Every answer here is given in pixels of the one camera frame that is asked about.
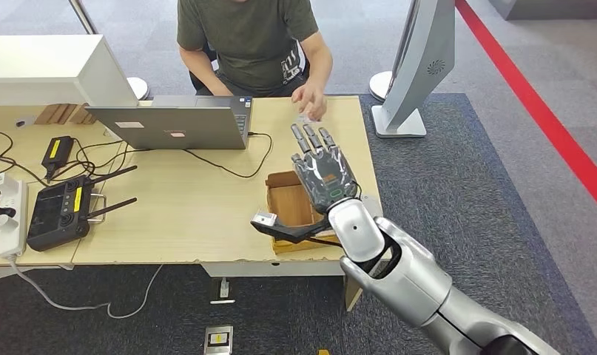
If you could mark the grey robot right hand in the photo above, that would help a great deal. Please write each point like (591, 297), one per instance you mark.
(327, 176)

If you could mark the person's left hand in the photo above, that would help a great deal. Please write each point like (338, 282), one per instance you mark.
(315, 98)

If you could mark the white key card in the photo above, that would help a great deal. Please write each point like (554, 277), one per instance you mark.
(305, 118)

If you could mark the wooden compartment tray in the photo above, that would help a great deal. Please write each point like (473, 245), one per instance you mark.
(291, 203)

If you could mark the person's right forearm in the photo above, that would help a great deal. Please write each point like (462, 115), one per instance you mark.
(202, 73)

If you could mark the person's left forearm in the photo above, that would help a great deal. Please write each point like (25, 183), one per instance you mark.
(320, 63)

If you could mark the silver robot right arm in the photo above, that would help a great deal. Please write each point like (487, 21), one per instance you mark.
(415, 289)

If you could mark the grey white card reader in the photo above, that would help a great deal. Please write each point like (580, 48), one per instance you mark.
(374, 206)

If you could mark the person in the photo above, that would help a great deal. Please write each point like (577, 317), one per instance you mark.
(249, 39)

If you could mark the white round stand base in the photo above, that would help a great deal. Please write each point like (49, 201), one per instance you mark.
(140, 88)
(379, 84)

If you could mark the grey kiosk display stand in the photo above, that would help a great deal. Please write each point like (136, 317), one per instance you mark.
(418, 68)

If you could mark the white under-desk drawer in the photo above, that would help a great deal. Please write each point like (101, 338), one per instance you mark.
(259, 269)

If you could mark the dark grey carpet rug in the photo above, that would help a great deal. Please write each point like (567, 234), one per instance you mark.
(450, 147)

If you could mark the grey laptop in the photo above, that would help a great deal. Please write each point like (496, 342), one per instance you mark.
(180, 127)

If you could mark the light wooden desk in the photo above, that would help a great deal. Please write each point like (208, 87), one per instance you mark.
(190, 215)

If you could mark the white floor plug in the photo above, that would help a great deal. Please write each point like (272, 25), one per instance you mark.
(223, 290)

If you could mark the silver floor socket box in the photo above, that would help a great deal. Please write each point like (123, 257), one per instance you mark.
(218, 340)

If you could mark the wooden block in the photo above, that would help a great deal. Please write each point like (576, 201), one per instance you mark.
(83, 114)
(55, 113)

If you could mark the metal pole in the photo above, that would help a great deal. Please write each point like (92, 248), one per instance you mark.
(84, 17)

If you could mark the grey platform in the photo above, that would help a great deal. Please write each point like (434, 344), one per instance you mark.
(548, 9)

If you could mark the black power adapter yellow label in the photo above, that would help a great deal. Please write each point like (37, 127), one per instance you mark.
(57, 151)

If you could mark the black remote controller with antennas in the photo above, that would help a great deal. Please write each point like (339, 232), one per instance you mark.
(57, 214)

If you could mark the large white box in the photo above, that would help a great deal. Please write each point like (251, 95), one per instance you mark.
(43, 68)

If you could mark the white power strip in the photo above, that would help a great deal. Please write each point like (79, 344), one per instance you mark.
(11, 234)

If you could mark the black plug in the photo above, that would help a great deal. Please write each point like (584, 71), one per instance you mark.
(6, 212)

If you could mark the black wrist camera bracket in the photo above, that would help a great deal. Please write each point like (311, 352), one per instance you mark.
(291, 232)

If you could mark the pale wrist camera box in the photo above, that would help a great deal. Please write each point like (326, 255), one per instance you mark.
(265, 218)

